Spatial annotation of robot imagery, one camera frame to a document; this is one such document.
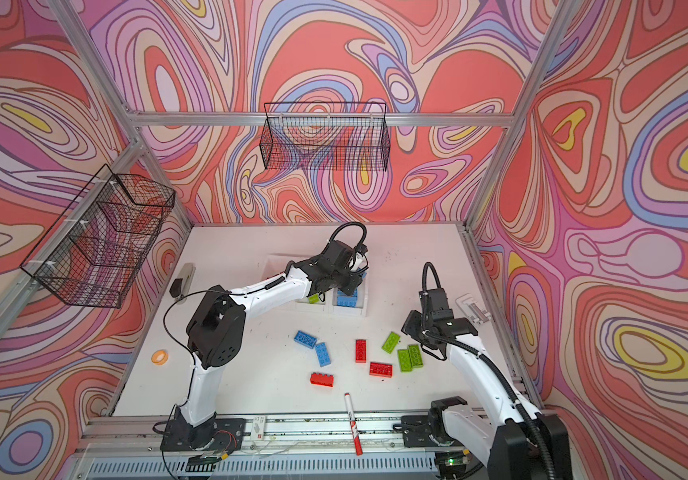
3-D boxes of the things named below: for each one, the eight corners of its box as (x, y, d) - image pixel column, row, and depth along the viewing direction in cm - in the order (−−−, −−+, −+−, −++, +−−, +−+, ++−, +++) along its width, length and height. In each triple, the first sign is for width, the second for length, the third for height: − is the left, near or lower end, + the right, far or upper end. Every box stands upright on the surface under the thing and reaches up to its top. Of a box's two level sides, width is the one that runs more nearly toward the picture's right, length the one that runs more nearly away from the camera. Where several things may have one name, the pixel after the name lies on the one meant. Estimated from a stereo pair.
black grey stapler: (174, 304, 99) (167, 296, 95) (185, 268, 109) (179, 259, 105) (186, 303, 100) (180, 295, 96) (197, 267, 109) (191, 259, 105)
